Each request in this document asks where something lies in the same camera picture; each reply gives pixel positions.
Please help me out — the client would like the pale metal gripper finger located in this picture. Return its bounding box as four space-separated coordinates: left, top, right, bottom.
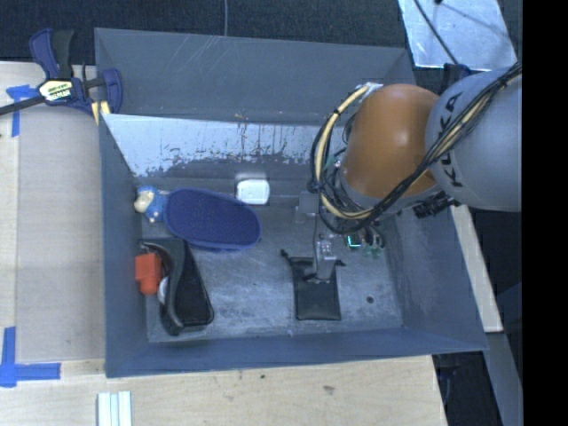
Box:
323 240 339 281
304 240 327 283

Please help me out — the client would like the small white box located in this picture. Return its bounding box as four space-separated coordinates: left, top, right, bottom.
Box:
234 177 271 206

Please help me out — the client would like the grey metal bin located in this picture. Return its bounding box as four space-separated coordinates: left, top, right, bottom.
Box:
93 27 490 379

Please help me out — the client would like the black curved case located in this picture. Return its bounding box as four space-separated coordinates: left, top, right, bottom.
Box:
138 237 216 337

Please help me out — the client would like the blue toy animal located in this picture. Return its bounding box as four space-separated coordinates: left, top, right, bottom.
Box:
133 185 170 225

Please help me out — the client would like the orange-red block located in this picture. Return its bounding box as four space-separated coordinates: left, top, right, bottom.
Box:
134 252 163 296

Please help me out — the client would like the black drawstring pouch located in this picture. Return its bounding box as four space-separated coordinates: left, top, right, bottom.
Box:
280 248 347 322

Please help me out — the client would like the black cylinder on white bracket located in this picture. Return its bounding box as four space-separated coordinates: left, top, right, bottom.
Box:
412 190 460 219

